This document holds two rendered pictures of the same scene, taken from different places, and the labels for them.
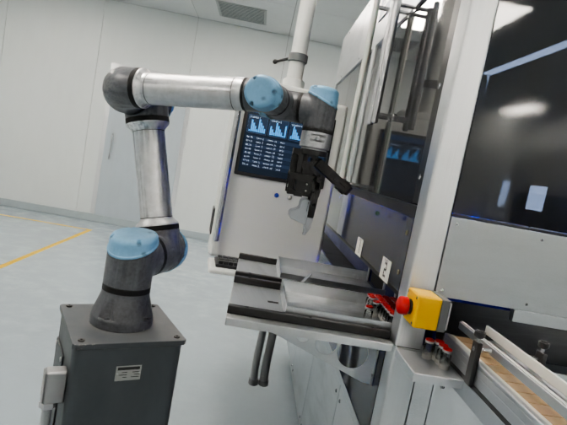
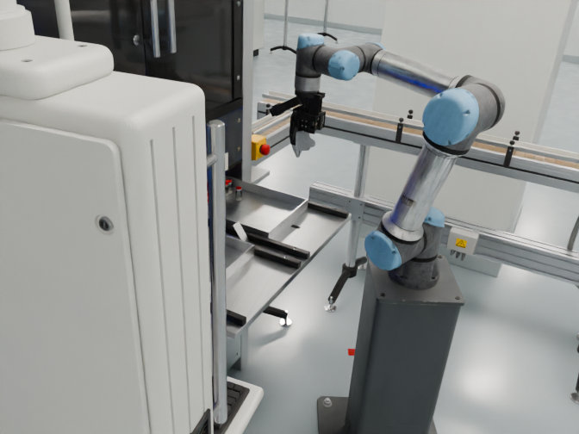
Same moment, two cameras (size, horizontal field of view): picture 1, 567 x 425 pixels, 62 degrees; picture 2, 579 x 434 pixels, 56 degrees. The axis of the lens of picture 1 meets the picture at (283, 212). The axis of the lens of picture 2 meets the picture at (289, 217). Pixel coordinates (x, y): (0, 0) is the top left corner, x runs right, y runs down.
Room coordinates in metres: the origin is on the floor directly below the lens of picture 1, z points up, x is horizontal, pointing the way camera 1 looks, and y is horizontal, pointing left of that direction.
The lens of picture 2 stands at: (2.55, 0.73, 1.74)
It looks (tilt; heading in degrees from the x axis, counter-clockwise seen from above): 29 degrees down; 211
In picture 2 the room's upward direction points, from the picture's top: 3 degrees clockwise
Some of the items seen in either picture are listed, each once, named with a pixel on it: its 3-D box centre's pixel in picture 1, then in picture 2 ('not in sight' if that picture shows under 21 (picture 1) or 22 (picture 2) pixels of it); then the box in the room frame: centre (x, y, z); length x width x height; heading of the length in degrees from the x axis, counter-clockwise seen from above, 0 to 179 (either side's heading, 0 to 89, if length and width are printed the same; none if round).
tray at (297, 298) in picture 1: (344, 307); (243, 206); (1.26, -0.21, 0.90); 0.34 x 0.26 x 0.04; 94
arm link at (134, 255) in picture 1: (132, 256); (420, 228); (1.16, 0.35, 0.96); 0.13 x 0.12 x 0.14; 165
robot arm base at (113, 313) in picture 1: (124, 302); (415, 261); (1.15, 0.35, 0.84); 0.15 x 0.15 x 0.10
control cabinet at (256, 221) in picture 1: (276, 175); (46, 300); (2.16, 0.06, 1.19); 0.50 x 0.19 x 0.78; 101
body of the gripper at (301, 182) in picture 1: (306, 174); (308, 110); (1.19, -0.04, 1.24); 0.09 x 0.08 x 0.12; 94
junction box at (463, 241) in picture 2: not in sight; (462, 241); (0.34, 0.32, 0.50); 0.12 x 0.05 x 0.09; 94
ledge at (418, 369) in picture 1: (434, 368); (245, 174); (1.01, -0.39, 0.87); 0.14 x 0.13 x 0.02; 94
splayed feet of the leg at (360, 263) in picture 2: not in sight; (348, 276); (0.31, -0.21, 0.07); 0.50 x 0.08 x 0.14; 4
